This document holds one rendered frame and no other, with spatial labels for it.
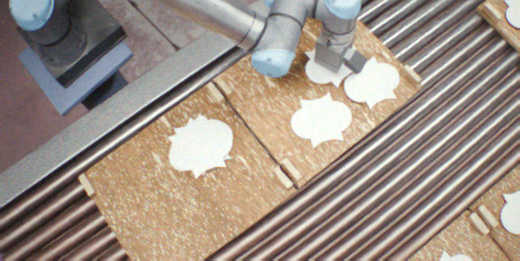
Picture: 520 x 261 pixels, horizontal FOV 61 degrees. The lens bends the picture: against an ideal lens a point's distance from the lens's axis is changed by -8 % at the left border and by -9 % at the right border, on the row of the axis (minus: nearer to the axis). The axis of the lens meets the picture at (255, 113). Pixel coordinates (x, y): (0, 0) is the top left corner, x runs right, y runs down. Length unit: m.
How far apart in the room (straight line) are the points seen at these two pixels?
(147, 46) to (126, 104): 1.16
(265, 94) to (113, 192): 0.44
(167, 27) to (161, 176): 1.38
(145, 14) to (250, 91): 1.40
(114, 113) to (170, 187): 0.26
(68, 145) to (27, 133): 1.20
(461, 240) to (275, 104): 0.55
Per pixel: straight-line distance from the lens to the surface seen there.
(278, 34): 0.92
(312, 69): 1.21
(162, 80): 1.28
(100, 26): 1.40
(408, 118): 1.23
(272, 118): 1.17
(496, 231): 1.22
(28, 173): 1.34
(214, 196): 1.14
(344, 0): 0.95
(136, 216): 1.17
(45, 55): 1.36
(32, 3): 1.23
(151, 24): 2.48
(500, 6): 1.46
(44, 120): 2.47
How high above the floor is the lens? 2.04
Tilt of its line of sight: 69 degrees down
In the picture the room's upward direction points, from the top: 10 degrees counter-clockwise
